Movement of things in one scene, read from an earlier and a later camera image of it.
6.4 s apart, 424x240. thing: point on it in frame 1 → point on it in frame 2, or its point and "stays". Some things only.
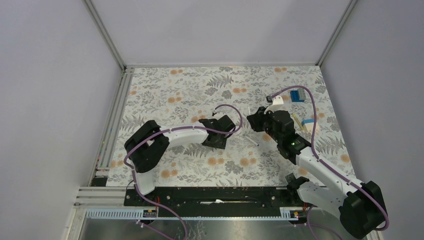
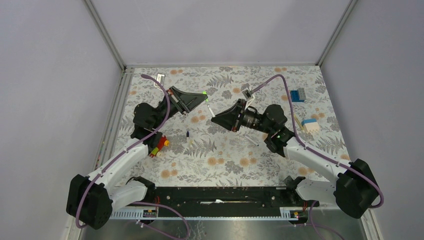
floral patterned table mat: (171, 97) stays
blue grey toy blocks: (298, 95) stays
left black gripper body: (219, 143) → (175, 101)
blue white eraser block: (309, 124) stays
